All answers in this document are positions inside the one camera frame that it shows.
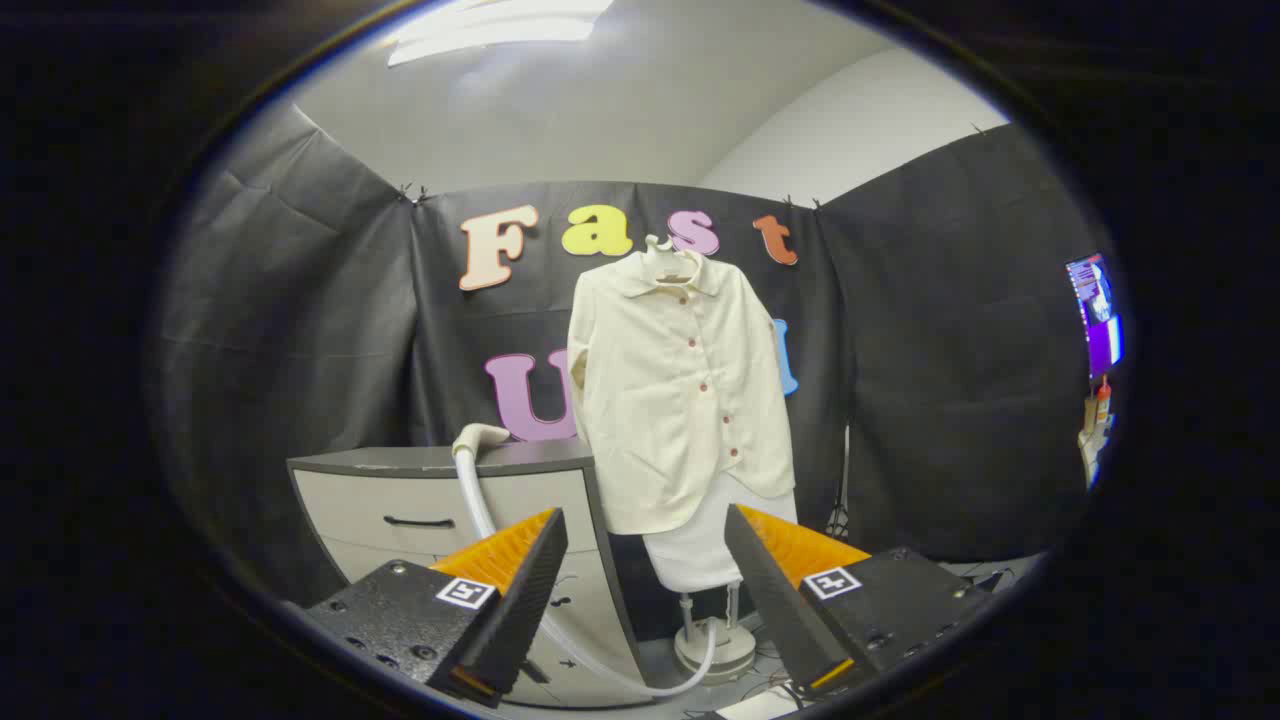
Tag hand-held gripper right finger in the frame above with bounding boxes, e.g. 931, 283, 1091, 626
724, 504, 991, 696

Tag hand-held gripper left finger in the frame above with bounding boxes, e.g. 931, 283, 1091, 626
290, 508, 569, 709

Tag white garment steamer base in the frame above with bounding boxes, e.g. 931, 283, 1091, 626
673, 585, 758, 686

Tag white garment steamer hose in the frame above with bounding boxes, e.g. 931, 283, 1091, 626
455, 450, 719, 698

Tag cream button shirt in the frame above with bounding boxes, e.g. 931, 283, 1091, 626
566, 250, 798, 536

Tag grey drawer cabinet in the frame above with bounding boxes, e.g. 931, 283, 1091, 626
287, 440, 649, 709

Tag white plastic hanger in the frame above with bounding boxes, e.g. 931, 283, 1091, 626
640, 234, 706, 286

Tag computer monitor screen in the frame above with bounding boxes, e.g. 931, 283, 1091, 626
1066, 253, 1125, 379

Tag ceiling light panel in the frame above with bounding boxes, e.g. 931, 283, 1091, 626
385, 0, 616, 68

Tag black floor cables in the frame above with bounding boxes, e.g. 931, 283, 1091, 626
738, 648, 803, 703

